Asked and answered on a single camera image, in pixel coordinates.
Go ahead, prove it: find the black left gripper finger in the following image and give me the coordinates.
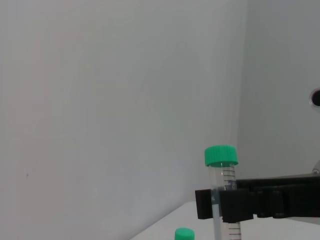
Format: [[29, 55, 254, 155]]
[[194, 189, 221, 220], [219, 174, 320, 224]]

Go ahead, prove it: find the green capped clear test tube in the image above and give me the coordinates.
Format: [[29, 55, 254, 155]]
[[174, 227, 196, 240], [203, 144, 242, 240]]

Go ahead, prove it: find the black round wall port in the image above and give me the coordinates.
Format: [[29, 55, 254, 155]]
[[309, 87, 320, 109]]

